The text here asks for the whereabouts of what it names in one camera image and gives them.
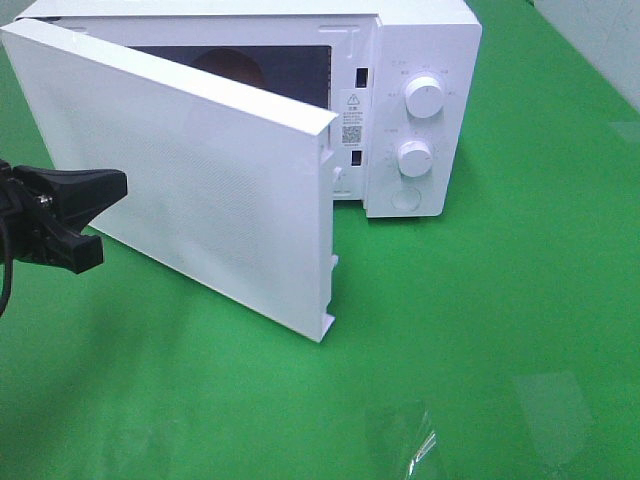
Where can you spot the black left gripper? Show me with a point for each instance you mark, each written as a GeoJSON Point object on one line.
{"type": "Point", "coordinates": [77, 197]}

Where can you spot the white microwave door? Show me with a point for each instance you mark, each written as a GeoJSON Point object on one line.
{"type": "Point", "coordinates": [228, 184]}

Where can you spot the burger with lettuce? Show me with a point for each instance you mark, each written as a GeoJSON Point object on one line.
{"type": "Point", "coordinates": [231, 64]}

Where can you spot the round door release button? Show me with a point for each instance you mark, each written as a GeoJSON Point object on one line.
{"type": "Point", "coordinates": [406, 199]}

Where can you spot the lower white microwave knob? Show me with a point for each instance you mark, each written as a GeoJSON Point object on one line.
{"type": "Point", "coordinates": [414, 158]}

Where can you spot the white microwave knob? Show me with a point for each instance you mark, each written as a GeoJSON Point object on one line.
{"type": "Point", "coordinates": [414, 158]}
{"type": "Point", "coordinates": [424, 96]}

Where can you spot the white microwave oven body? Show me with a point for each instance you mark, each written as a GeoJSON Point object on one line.
{"type": "Point", "coordinates": [341, 64]}

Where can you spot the upper white microwave knob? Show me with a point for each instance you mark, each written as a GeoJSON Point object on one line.
{"type": "Point", "coordinates": [424, 96]}

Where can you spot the clear adhesive tape strip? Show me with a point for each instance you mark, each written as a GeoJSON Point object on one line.
{"type": "Point", "coordinates": [403, 443]}

